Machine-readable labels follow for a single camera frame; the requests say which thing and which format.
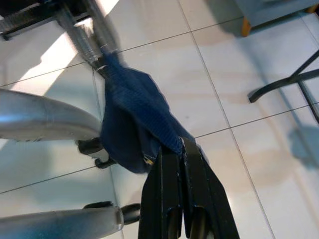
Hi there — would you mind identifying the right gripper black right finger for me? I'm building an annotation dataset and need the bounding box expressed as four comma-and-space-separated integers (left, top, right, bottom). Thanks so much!
180, 138, 240, 239

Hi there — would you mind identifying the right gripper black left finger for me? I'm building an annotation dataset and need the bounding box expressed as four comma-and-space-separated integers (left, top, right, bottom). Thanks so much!
138, 146, 184, 239

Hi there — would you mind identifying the navy blue garment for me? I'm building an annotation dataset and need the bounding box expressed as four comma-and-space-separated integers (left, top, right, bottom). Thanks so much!
101, 46, 207, 175

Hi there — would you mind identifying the black metal clothes rack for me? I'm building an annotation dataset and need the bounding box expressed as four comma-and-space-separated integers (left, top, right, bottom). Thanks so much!
248, 43, 319, 130

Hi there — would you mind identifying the grey upholstered ottoman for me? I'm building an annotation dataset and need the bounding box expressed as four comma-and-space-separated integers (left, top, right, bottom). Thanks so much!
205, 0, 319, 38

